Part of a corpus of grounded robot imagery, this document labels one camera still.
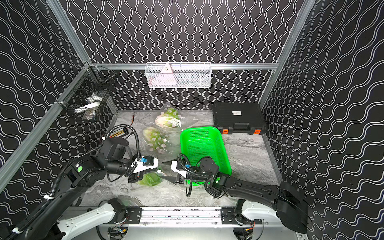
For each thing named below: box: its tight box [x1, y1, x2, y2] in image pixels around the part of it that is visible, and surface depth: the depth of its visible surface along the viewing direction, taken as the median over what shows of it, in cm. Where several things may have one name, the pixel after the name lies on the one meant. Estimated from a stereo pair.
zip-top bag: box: [132, 171, 198, 207], surface depth 82 cm
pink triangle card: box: [148, 63, 177, 87], surface depth 92 cm
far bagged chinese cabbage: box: [155, 102, 183, 128], surface depth 109 cm
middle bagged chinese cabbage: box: [142, 127, 170, 154], surface depth 95 cm
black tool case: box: [212, 102, 268, 135], surface depth 110 cm
